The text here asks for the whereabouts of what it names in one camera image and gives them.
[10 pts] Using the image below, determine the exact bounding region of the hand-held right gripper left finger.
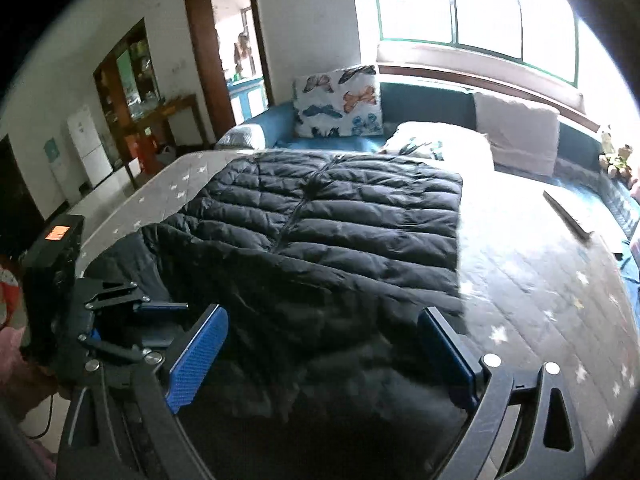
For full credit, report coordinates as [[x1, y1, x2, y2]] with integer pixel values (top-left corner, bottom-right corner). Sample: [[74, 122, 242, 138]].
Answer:
[[56, 304, 230, 480]]

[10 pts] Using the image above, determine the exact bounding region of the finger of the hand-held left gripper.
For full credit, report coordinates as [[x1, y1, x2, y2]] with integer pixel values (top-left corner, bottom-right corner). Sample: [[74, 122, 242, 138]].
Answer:
[[84, 280, 190, 317], [77, 327, 173, 365]]

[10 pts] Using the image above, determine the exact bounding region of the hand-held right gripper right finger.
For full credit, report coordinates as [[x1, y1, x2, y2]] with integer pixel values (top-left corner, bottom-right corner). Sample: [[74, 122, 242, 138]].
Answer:
[[417, 306, 588, 480]]

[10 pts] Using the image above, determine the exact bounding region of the black puffer jacket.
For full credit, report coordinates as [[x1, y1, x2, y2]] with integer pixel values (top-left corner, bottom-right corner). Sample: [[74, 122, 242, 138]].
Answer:
[[82, 152, 481, 480]]

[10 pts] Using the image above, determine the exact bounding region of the person's left forearm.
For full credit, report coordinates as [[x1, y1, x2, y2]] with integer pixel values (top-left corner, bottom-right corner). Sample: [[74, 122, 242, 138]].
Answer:
[[0, 327, 58, 413]]

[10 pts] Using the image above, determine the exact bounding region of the grey star print mattress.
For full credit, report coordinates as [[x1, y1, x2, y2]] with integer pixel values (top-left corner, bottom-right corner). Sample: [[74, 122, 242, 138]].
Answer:
[[75, 150, 640, 480]]

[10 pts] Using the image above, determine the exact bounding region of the white water dispenser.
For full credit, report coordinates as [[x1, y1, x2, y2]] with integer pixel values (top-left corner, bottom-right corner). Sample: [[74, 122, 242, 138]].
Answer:
[[44, 137, 71, 196]]

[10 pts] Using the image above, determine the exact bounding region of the red stool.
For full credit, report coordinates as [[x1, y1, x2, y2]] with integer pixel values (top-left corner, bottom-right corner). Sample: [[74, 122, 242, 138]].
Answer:
[[132, 135, 161, 173]]

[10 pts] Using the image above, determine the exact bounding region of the white refrigerator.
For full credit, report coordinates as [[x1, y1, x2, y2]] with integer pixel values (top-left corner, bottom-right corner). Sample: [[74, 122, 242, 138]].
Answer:
[[67, 105, 115, 188]]

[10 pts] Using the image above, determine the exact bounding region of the grey flat board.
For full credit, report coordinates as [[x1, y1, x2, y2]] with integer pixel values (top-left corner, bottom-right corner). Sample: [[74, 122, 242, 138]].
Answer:
[[543, 190, 593, 240]]

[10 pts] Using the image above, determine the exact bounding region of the grey quilted blanket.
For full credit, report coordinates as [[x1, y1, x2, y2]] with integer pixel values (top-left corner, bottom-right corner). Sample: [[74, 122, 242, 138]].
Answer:
[[215, 125, 266, 150]]

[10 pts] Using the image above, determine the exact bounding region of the small butterfly print pillow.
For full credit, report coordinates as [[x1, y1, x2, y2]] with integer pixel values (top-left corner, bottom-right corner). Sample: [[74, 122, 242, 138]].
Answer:
[[378, 121, 496, 171]]

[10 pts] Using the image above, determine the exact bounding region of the wooden display cabinet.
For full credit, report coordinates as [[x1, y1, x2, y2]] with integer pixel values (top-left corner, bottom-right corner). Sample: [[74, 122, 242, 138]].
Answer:
[[93, 17, 166, 136]]

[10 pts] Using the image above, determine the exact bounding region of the blue white kitchen cabinet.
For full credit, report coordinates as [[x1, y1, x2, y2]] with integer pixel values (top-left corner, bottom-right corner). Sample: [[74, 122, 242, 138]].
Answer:
[[227, 75, 267, 126]]

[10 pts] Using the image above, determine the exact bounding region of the white cushion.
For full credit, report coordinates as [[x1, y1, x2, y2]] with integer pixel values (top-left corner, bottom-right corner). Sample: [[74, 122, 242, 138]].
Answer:
[[472, 91, 561, 177]]

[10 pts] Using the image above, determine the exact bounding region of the brown plush bear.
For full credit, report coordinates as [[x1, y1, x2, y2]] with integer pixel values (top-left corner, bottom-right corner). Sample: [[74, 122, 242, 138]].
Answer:
[[606, 144, 635, 180]]

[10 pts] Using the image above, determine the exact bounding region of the large butterfly print pillow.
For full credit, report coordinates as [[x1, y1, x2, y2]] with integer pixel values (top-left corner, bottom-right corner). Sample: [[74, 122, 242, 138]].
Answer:
[[291, 65, 385, 140]]

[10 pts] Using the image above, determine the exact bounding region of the green framed window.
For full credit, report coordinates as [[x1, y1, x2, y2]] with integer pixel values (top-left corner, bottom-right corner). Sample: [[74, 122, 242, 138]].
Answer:
[[370, 0, 583, 86]]

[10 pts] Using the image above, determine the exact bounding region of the black cable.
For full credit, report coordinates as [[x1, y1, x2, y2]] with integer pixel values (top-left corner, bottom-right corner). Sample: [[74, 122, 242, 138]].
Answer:
[[29, 394, 55, 442]]

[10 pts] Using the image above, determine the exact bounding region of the brown wooden door frame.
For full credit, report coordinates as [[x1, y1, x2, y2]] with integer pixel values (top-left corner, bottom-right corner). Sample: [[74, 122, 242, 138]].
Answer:
[[183, 0, 275, 143]]

